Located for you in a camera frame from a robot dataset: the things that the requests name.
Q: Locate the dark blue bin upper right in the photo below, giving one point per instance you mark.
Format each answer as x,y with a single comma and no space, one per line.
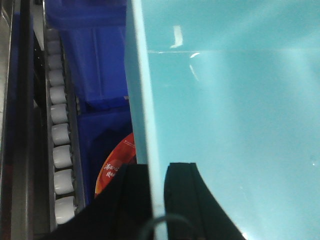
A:
93,34

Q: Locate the white roller conveyor track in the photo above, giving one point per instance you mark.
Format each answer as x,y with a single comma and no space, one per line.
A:
65,175

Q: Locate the stainless steel shelf rail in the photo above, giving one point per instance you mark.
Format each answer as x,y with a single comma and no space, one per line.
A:
17,142

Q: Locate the dark blue bin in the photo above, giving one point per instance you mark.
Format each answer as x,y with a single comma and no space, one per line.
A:
98,134
93,34

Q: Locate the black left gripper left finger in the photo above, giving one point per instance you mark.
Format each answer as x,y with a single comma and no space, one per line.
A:
118,213

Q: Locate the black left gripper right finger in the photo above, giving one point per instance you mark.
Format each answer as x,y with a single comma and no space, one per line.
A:
187,196

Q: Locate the dark blue bin lower middle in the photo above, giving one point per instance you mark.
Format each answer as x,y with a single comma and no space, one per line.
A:
98,134

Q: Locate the light blue plastic bin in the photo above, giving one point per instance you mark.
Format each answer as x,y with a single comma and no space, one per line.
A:
234,87

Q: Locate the red printed snack package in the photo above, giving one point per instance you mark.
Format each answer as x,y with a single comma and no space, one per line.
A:
123,153

